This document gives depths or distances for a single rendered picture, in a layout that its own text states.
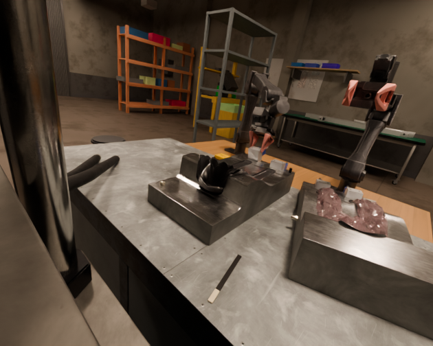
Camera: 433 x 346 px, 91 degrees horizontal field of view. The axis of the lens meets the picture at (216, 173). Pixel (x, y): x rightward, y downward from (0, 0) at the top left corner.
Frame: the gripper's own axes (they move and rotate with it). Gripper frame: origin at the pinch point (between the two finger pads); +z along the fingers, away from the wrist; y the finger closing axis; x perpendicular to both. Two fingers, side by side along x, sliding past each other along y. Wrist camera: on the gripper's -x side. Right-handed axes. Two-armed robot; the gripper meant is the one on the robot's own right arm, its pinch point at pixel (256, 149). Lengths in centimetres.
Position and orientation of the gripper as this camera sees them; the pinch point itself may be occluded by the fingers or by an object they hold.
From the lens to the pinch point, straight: 93.8
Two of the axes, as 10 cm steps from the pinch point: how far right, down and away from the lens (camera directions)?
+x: 5.2, 2.6, 8.2
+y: 7.7, 2.8, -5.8
